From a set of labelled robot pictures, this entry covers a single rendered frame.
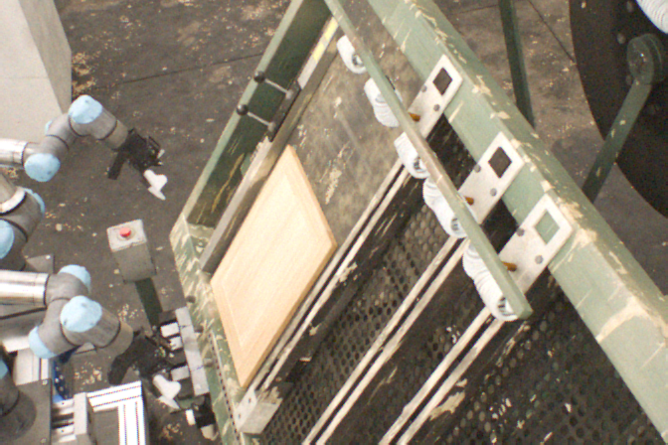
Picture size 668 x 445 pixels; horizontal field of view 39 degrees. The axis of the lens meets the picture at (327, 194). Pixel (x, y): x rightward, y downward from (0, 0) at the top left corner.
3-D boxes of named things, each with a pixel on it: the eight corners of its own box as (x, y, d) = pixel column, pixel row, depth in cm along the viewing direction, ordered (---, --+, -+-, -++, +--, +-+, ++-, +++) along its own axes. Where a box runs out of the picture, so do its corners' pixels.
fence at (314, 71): (209, 261, 307) (198, 259, 305) (344, 20, 263) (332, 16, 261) (212, 272, 304) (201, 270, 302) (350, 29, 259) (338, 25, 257)
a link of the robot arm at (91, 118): (70, 98, 248) (92, 88, 243) (99, 122, 255) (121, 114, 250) (61, 120, 243) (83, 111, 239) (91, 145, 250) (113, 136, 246)
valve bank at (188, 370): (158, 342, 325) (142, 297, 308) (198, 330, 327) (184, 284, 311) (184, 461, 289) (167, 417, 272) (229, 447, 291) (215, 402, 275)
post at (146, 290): (176, 390, 379) (129, 266, 328) (190, 385, 380) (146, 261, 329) (178, 402, 375) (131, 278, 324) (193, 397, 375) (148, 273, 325)
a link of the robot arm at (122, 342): (95, 355, 201) (94, 326, 207) (110, 364, 204) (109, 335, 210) (121, 338, 199) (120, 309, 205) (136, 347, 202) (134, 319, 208)
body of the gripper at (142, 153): (163, 163, 256) (133, 137, 249) (139, 179, 258) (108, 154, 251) (161, 145, 262) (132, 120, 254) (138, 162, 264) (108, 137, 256)
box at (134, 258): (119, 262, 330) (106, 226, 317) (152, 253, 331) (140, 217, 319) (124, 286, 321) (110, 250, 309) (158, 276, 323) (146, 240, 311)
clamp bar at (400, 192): (252, 410, 262) (175, 403, 250) (480, 67, 207) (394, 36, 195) (261, 439, 255) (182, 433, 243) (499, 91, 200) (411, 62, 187)
